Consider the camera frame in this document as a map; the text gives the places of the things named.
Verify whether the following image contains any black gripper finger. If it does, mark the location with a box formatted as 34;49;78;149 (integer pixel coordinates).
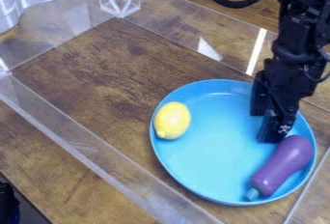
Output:
249;79;275;116
256;109;296;143

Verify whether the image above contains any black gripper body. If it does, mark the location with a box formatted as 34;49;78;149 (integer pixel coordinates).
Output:
253;42;327;115

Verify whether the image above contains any purple toy eggplant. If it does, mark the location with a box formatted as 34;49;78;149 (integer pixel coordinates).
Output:
245;135;312;201

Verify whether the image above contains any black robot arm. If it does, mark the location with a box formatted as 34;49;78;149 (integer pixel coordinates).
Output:
249;0;330;143

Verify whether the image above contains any blue round tray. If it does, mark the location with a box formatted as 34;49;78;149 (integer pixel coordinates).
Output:
149;79;315;206

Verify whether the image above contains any yellow toy lemon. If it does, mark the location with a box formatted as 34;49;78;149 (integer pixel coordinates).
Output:
153;101;190;140

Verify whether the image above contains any clear acrylic enclosure wall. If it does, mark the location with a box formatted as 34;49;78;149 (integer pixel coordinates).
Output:
0;0;330;224

